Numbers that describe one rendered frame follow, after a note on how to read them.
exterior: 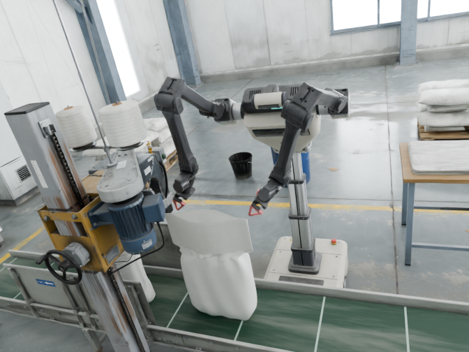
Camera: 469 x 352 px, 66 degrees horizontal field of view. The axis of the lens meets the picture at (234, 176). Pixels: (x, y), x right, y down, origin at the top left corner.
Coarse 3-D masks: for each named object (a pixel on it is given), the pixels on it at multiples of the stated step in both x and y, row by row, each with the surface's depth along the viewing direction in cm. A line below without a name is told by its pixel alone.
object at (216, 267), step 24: (168, 216) 193; (192, 216) 193; (216, 216) 189; (192, 240) 189; (216, 240) 183; (240, 240) 182; (192, 264) 194; (216, 264) 187; (240, 264) 184; (192, 288) 204; (216, 288) 194; (240, 288) 190; (216, 312) 206; (240, 312) 197
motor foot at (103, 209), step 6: (96, 204) 152; (102, 204) 155; (90, 210) 148; (96, 210) 151; (102, 210) 150; (108, 210) 149; (90, 216) 148; (96, 216) 152; (102, 216) 151; (108, 216) 150; (96, 222) 152; (102, 222) 152; (108, 222) 151
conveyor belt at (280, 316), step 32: (0, 288) 267; (160, 288) 237; (256, 288) 222; (160, 320) 213; (192, 320) 209; (224, 320) 205; (256, 320) 201; (288, 320) 197; (320, 320) 194; (352, 320) 190; (384, 320) 187; (416, 320) 184; (448, 320) 180
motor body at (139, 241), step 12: (108, 204) 147; (132, 204) 144; (120, 216) 145; (132, 216) 146; (120, 228) 148; (132, 228) 148; (144, 228) 152; (120, 240) 154; (132, 240) 150; (144, 240) 152; (156, 240) 159; (132, 252) 153; (144, 252) 154
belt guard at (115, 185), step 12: (120, 156) 170; (132, 156) 168; (108, 168) 159; (132, 168) 154; (108, 180) 147; (120, 180) 145; (132, 180) 143; (108, 192) 138; (120, 192) 138; (132, 192) 141
